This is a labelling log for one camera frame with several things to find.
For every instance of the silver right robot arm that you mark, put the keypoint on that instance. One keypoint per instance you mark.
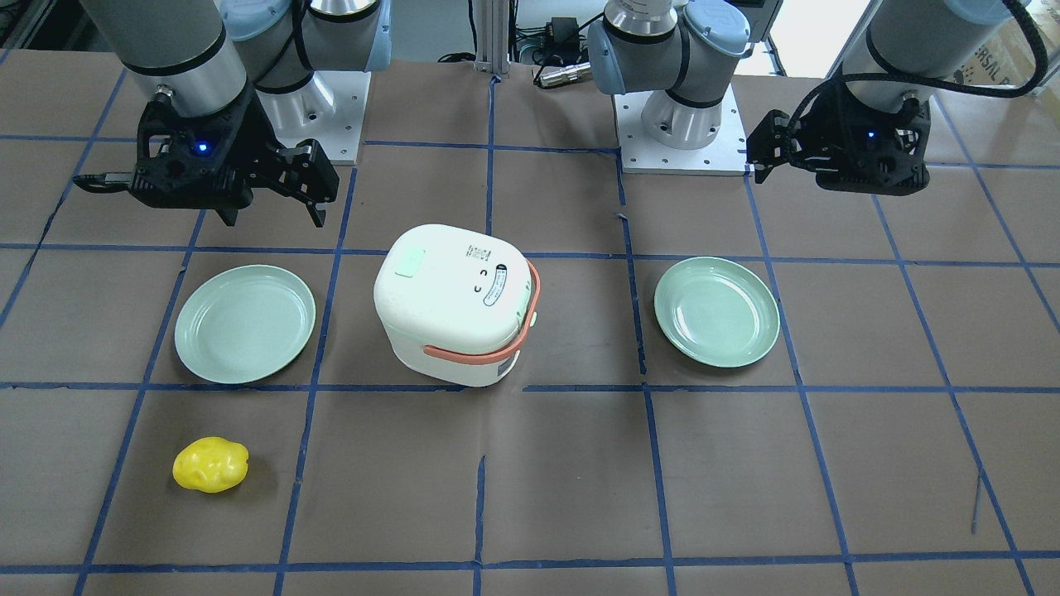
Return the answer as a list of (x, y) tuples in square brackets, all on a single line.
[(207, 50)]

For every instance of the white rice cooker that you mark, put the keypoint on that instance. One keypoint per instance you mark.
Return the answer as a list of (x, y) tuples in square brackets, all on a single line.
[(455, 304)]

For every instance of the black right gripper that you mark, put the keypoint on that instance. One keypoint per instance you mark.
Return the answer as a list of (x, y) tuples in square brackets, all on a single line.
[(251, 141)]

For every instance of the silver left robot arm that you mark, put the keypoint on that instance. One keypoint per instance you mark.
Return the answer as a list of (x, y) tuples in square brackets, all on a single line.
[(691, 52)]

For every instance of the green plate near left arm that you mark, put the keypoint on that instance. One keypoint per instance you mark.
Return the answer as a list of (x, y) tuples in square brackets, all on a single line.
[(716, 312)]

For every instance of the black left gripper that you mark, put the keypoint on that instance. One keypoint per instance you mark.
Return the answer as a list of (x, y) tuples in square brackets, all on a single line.
[(816, 135)]

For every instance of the black power adapter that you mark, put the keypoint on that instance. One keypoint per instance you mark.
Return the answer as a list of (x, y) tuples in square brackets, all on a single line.
[(562, 34)]

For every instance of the yellow toy potato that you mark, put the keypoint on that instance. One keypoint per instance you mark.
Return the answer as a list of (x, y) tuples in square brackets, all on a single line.
[(211, 465)]

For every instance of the aluminium frame post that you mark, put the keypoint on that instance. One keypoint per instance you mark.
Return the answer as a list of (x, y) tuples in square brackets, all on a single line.
[(492, 34)]

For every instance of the green plate near right arm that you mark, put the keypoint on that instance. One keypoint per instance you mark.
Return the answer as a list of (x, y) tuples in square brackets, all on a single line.
[(245, 324)]

